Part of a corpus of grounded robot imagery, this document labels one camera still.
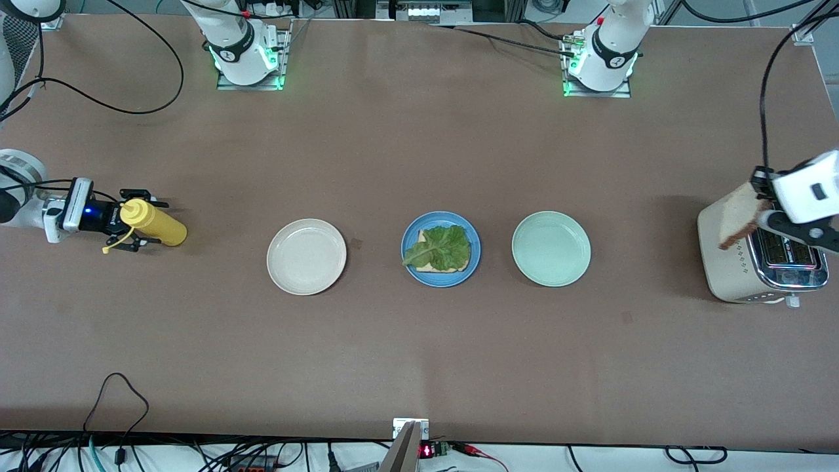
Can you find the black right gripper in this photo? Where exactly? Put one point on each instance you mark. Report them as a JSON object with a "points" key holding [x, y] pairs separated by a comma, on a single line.
{"points": [[103, 217]]}

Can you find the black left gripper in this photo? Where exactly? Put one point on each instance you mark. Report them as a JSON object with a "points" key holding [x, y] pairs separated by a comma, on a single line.
{"points": [[758, 181]]}

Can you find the yellow mustard squeeze bottle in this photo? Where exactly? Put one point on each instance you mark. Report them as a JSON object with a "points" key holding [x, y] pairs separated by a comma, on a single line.
{"points": [[164, 226]]}

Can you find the brown bread slice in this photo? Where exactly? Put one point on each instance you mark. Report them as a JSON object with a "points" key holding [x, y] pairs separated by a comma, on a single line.
{"points": [[744, 219], [426, 268]]}

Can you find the green lettuce leaf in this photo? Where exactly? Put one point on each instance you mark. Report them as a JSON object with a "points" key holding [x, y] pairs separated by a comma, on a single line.
{"points": [[446, 248]]}

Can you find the beige round plate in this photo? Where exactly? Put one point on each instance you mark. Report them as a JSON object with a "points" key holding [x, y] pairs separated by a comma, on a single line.
{"points": [[306, 257]]}

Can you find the pale green round plate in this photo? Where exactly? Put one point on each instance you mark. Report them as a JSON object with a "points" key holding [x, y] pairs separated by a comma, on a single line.
{"points": [[550, 249]]}

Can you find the blue round plate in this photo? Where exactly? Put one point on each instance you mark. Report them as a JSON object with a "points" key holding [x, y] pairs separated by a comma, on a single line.
{"points": [[440, 280]]}

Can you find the cream and chrome toaster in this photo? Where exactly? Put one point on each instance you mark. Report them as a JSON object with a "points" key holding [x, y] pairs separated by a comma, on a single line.
{"points": [[721, 275]]}

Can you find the black white checkered fabric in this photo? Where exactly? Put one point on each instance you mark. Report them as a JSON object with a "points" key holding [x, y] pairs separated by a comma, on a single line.
{"points": [[25, 39]]}

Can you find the circuit board with red display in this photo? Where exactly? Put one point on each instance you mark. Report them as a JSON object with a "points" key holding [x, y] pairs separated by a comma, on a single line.
{"points": [[427, 451]]}

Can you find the red clip lead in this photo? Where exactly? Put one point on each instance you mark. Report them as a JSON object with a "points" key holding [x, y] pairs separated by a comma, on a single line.
{"points": [[472, 449]]}

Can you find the metal table corner bracket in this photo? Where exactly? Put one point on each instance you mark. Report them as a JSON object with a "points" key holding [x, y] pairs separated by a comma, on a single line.
{"points": [[799, 34], [52, 26]]}

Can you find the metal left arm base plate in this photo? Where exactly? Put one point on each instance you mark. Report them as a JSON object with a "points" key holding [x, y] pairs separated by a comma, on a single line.
{"points": [[596, 94]]}

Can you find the small white bracket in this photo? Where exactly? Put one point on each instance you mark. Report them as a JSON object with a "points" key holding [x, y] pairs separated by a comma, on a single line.
{"points": [[397, 427]]}

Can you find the aluminium frame rail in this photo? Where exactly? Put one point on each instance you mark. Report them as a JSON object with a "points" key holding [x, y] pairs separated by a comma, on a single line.
{"points": [[426, 12]]}

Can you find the grey camera post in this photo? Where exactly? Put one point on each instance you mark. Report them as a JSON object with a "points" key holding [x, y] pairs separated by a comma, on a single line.
{"points": [[406, 452]]}

